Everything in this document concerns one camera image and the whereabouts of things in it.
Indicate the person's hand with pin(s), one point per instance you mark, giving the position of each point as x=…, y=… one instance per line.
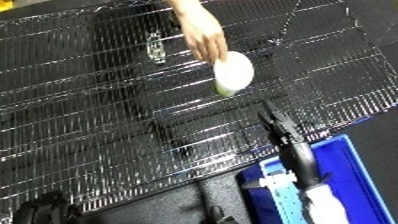
x=204, y=36

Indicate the pale right robot arm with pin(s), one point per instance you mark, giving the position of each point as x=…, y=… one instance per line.
x=324, y=206

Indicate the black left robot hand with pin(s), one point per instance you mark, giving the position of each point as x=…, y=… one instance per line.
x=44, y=211

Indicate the paper cup green band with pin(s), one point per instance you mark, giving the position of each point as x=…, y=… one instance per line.
x=234, y=71

